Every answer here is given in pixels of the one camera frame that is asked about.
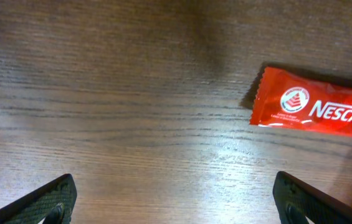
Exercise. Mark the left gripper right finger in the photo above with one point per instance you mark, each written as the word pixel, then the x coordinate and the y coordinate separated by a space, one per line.
pixel 299 203

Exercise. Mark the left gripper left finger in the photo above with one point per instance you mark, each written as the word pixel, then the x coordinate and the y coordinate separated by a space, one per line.
pixel 52 203

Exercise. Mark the red Nescafe stick sachet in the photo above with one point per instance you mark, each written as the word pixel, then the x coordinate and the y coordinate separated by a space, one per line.
pixel 285 100

